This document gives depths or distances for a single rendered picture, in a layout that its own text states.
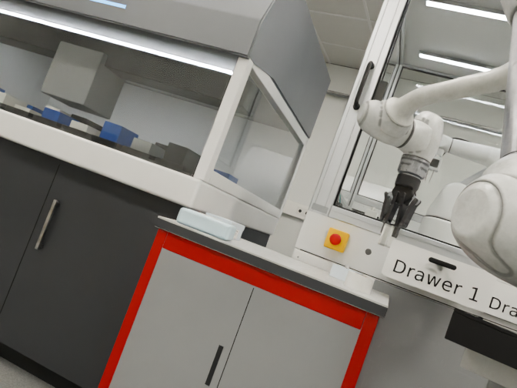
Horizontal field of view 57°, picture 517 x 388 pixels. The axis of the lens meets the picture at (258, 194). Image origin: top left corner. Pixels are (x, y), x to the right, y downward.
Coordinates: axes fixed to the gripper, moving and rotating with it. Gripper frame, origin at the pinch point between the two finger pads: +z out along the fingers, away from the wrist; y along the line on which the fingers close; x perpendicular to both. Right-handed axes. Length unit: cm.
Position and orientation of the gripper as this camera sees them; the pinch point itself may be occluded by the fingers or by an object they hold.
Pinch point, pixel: (388, 235)
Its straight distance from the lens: 157.8
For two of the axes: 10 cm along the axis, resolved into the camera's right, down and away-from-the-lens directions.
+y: 5.6, 1.7, -8.1
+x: 7.5, 3.1, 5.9
